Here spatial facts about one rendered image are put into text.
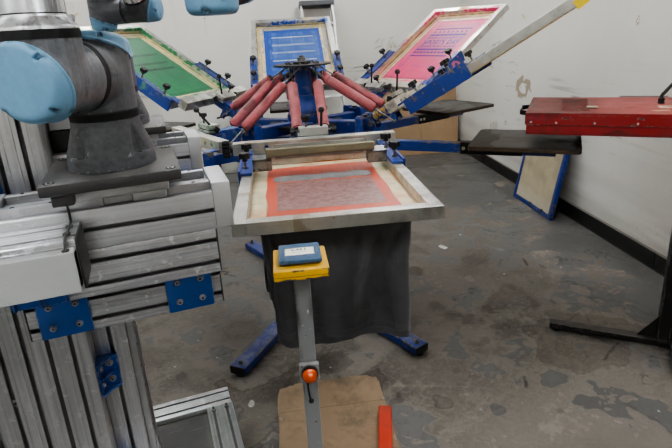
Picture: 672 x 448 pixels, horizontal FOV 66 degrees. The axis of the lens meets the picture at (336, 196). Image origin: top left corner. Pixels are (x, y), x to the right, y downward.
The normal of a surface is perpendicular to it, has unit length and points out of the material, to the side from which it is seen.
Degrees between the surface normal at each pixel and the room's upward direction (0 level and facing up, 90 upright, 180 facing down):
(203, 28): 90
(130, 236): 90
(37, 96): 98
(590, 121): 91
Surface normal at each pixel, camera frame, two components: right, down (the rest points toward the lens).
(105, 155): 0.21, -0.01
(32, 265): 0.34, 0.27
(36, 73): -0.09, 0.43
